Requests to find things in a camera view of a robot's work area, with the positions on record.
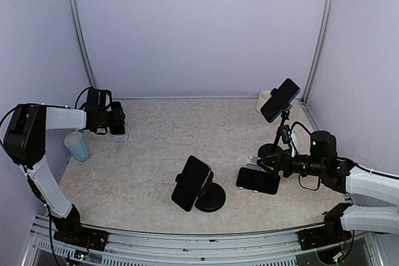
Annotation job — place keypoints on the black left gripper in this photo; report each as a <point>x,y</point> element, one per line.
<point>101,126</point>

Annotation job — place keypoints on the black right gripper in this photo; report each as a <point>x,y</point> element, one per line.
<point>286,158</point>

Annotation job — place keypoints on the black phone clear case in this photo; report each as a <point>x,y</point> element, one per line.
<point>117,119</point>

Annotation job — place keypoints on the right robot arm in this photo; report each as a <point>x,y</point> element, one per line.
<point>344,176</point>

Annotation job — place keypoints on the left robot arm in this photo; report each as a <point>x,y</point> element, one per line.
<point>25,143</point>

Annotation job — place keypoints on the white phone stand right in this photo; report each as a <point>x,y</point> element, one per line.
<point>250,163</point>

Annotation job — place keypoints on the black phone lying landscape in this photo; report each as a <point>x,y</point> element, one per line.
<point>259,181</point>

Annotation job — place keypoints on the white folding phone stand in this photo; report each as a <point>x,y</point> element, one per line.
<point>121,135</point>

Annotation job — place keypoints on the black phone blue edge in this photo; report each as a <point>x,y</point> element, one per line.
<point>280,98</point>

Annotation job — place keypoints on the black phone on round stand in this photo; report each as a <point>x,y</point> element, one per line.
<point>190,182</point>

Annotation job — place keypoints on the light blue cup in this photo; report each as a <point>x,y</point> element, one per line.
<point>77,146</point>

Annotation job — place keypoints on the white cup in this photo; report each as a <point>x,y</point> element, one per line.
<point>263,97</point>

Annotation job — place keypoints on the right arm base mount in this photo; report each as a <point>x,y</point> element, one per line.
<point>331,232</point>

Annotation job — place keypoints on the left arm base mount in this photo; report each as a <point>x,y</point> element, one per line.
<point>88,238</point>

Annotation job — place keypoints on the left aluminium frame post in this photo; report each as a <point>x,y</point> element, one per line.
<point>81,43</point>

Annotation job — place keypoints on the aluminium frame post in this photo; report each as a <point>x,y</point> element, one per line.
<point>81,43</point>
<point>315,64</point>

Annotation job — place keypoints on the front aluminium rail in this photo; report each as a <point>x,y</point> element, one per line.
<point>125,247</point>

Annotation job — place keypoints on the right aluminium frame post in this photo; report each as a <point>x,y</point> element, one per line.
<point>315,64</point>

